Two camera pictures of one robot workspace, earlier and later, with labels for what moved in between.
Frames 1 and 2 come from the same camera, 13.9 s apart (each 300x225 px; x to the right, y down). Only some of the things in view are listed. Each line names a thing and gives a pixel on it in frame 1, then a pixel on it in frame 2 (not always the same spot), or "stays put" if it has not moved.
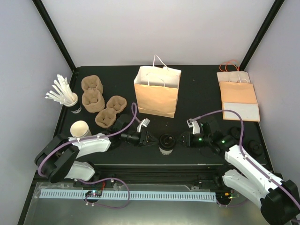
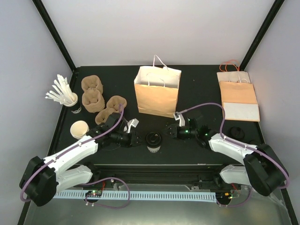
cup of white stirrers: [62, 93] stays put
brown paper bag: [157, 88] stays put
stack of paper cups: [80, 129] stays put
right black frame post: [273, 12] stays put
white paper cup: [166, 152] to [153, 149]
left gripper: [144, 137] to [134, 137]
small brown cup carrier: [106, 117] stays put
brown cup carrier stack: [93, 99] stays put
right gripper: [188, 141] to [175, 132]
